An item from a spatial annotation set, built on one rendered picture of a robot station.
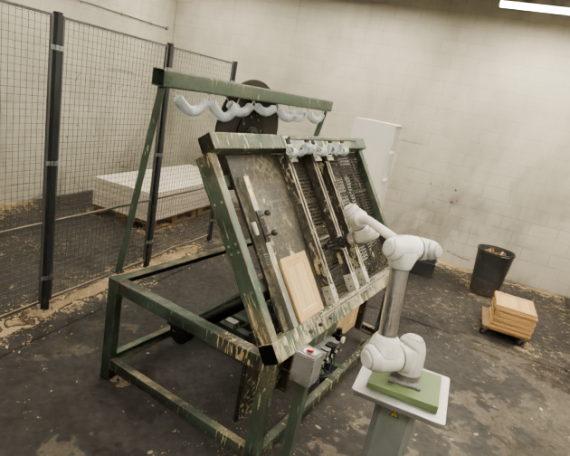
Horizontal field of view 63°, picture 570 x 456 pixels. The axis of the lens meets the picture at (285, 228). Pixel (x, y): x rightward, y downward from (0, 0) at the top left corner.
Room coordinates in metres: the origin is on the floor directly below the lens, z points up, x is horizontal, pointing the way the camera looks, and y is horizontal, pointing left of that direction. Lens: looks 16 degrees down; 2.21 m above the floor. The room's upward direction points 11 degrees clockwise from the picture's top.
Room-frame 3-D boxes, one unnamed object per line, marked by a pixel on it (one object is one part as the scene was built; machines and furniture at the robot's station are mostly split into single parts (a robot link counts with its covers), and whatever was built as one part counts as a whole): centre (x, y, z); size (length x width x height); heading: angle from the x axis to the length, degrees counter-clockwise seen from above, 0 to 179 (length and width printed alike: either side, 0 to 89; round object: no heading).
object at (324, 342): (2.62, -0.41, 0.69); 0.50 x 0.14 x 0.24; 151
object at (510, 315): (5.10, -2.74, 0.20); 0.61 x 0.53 x 0.40; 161
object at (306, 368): (2.21, -0.26, 0.84); 0.12 x 0.12 x 0.18; 61
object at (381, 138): (6.85, -1.03, 1.03); 0.61 x 0.58 x 2.05; 161
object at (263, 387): (3.53, -0.02, 0.41); 2.20 x 1.38 x 0.83; 151
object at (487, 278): (6.38, -2.99, 0.33); 0.52 x 0.51 x 0.65; 161
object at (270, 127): (3.64, 0.40, 1.85); 0.80 x 0.06 x 0.80; 151
